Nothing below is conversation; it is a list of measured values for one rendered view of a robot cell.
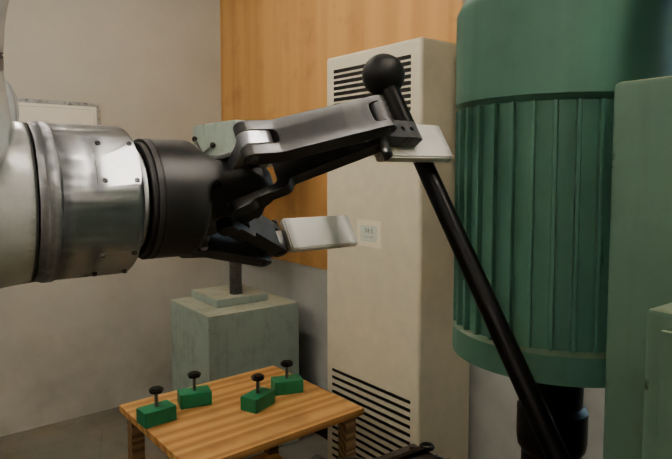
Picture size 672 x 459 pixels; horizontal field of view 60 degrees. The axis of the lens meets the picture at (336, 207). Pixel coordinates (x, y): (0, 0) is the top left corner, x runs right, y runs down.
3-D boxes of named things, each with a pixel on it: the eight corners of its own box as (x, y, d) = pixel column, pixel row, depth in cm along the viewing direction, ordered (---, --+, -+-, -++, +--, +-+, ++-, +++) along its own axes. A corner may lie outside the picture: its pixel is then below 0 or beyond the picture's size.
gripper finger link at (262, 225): (233, 223, 39) (214, 231, 39) (292, 260, 49) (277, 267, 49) (219, 174, 41) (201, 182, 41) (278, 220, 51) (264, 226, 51)
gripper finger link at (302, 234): (292, 249, 48) (288, 253, 49) (359, 243, 52) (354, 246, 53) (282, 217, 49) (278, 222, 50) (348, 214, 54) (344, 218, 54)
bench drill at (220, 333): (250, 408, 331) (247, 128, 320) (313, 450, 281) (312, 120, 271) (168, 431, 301) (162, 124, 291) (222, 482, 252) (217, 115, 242)
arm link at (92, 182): (48, 236, 27) (171, 228, 31) (26, 85, 31) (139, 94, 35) (27, 309, 34) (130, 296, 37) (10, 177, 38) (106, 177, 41)
